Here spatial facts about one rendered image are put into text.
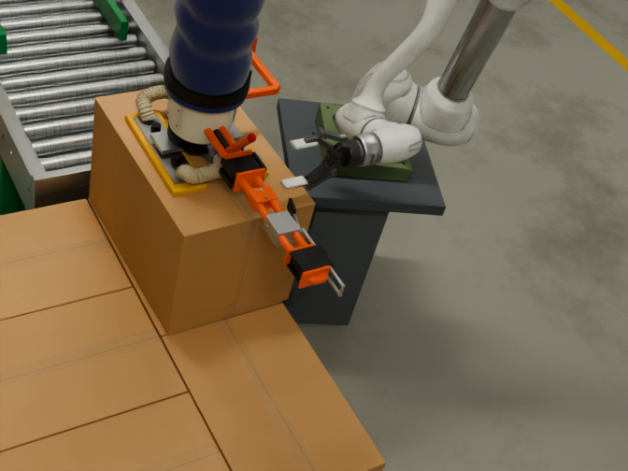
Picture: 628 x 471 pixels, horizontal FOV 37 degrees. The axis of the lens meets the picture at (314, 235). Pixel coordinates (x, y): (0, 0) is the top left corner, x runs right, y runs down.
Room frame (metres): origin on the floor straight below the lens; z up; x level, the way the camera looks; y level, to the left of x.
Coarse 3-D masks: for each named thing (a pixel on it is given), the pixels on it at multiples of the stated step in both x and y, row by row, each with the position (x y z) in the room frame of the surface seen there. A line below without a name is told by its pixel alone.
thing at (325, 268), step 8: (296, 248) 1.57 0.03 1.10; (304, 248) 1.58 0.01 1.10; (312, 248) 1.59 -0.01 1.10; (288, 256) 1.56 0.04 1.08; (296, 256) 1.55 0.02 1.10; (304, 256) 1.55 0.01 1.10; (312, 256) 1.56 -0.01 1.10; (320, 256) 1.57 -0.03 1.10; (288, 264) 1.56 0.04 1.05; (296, 264) 1.54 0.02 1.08; (304, 264) 1.53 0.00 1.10; (312, 264) 1.54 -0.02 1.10; (320, 264) 1.54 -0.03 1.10; (328, 264) 1.55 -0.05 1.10; (296, 272) 1.54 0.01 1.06; (304, 272) 1.50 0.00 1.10; (312, 272) 1.51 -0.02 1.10; (320, 272) 1.53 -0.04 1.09; (328, 272) 1.54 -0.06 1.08; (304, 280) 1.50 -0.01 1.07
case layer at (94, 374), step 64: (0, 256) 1.77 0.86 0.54; (64, 256) 1.84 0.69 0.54; (0, 320) 1.55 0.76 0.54; (64, 320) 1.61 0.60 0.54; (128, 320) 1.68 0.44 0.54; (256, 320) 1.81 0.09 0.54; (0, 384) 1.35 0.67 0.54; (64, 384) 1.41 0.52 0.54; (128, 384) 1.47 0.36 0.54; (192, 384) 1.52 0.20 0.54; (256, 384) 1.59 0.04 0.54; (320, 384) 1.65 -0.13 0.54; (0, 448) 1.18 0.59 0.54; (64, 448) 1.23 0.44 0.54; (128, 448) 1.28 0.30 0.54; (192, 448) 1.33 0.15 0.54; (256, 448) 1.39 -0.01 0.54; (320, 448) 1.44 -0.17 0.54
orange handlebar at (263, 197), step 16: (256, 64) 2.29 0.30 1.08; (272, 80) 2.23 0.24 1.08; (256, 96) 2.16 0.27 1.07; (208, 128) 1.93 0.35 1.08; (224, 128) 1.95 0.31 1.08; (256, 192) 1.74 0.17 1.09; (272, 192) 1.75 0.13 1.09; (256, 208) 1.70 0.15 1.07; (272, 208) 1.72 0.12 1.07; (288, 240) 1.61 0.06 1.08; (304, 240) 1.62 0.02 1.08
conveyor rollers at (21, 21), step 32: (0, 0) 3.04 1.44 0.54; (32, 0) 3.11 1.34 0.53; (64, 0) 3.20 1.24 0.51; (32, 32) 2.88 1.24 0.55; (64, 32) 2.94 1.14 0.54; (96, 32) 3.02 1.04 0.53; (0, 64) 2.63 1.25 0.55; (32, 64) 2.69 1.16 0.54; (64, 64) 2.76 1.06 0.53; (96, 64) 2.85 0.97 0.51; (128, 64) 2.85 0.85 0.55; (32, 96) 2.51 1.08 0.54; (64, 96) 2.58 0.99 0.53; (32, 128) 2.35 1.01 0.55; (64, 128) 2.41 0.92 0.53; (64, 160) 2.24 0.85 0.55
